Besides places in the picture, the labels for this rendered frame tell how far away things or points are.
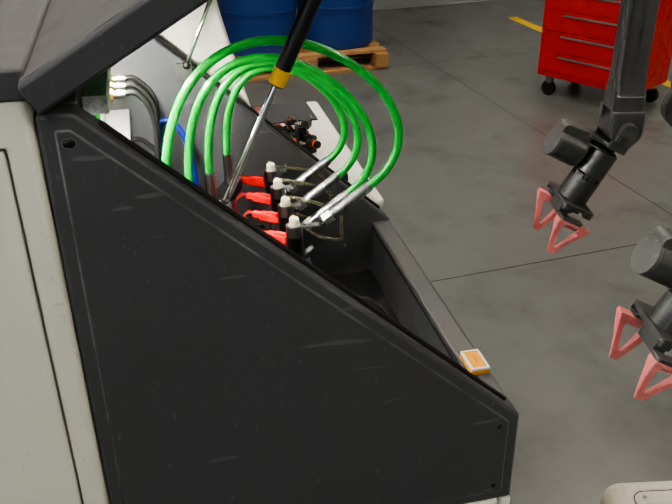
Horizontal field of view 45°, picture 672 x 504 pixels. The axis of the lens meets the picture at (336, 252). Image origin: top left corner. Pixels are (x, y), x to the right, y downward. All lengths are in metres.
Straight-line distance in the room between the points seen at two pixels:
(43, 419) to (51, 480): 0.10
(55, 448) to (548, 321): 2.38
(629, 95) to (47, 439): 1.07
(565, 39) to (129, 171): 4.85
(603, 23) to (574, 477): 3.47
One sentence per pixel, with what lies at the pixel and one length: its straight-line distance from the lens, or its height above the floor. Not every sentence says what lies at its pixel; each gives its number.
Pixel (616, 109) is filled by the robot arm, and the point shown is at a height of 1.26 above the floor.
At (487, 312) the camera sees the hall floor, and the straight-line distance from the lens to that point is 3.21.
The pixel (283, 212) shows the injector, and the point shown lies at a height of 1.11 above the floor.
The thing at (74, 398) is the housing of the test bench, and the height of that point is 1.10.
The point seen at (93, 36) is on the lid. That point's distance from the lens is 0.83.
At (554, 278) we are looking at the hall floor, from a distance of 3.49.
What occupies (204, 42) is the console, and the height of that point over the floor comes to 1.34.
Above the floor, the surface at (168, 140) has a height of 1.29.
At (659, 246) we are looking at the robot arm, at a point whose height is 1.21.
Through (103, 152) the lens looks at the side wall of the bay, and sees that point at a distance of 0.89.
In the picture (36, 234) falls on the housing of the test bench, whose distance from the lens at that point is 0.93.
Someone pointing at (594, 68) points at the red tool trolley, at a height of 0.26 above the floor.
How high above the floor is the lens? 1.72
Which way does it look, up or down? 29 degrees down
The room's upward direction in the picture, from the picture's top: 1 degrees counter-clockwise
